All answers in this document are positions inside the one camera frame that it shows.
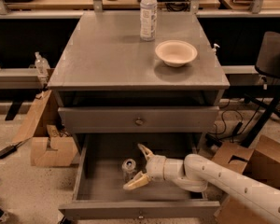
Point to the closed grey top drawer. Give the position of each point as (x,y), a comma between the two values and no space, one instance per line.
(193,119)

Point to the open grey middle drawer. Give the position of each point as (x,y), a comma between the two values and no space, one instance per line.
(99,192)

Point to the black power adapter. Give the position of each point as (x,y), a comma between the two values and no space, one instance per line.
(7,151)

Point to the cardboard pieces left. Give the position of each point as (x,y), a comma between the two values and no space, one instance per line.
(51,146)

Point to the grey drawer cabinet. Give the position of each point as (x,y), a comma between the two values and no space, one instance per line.
(107,64)

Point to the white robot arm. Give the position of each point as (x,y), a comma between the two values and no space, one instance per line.
(195,172)

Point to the small white pump bottle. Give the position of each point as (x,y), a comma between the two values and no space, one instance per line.
(215,48)

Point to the white paper bowl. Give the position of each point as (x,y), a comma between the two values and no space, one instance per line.
(176,53)

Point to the open cardboard box right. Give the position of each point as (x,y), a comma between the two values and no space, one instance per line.
(261,163)

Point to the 7up soda can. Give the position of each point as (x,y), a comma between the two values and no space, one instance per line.
(129,169)

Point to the small sanitizer bottle left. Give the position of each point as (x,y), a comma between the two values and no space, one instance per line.
(41,64)

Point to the clear plastic water bottle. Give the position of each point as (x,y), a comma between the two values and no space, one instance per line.
(148,19)

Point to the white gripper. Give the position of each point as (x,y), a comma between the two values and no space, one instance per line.
(155,168)

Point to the black office chair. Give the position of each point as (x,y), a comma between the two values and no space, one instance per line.
(268,64)

